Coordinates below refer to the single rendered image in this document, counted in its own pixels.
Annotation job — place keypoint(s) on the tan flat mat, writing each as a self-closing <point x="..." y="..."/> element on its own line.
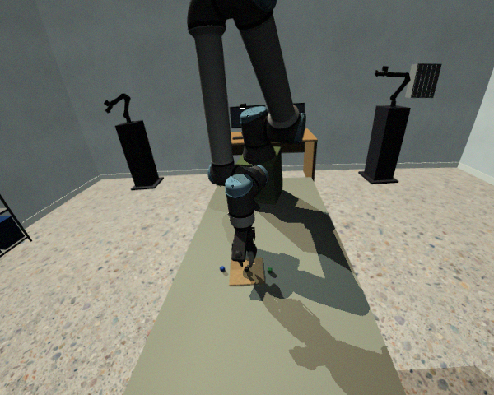
<point x="239" y="277"/>

